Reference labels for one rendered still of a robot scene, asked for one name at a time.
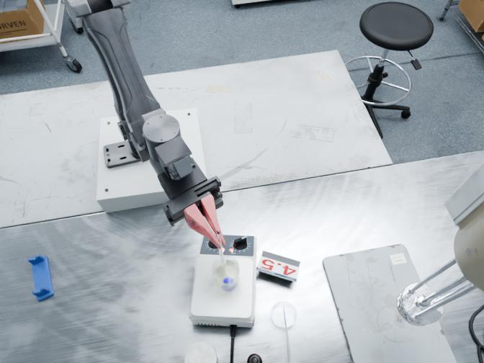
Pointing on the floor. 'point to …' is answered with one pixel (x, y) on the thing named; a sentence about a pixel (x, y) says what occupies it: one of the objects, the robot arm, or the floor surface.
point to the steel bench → (29, 319)
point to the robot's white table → (341, 119)
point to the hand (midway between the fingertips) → (220, 242)
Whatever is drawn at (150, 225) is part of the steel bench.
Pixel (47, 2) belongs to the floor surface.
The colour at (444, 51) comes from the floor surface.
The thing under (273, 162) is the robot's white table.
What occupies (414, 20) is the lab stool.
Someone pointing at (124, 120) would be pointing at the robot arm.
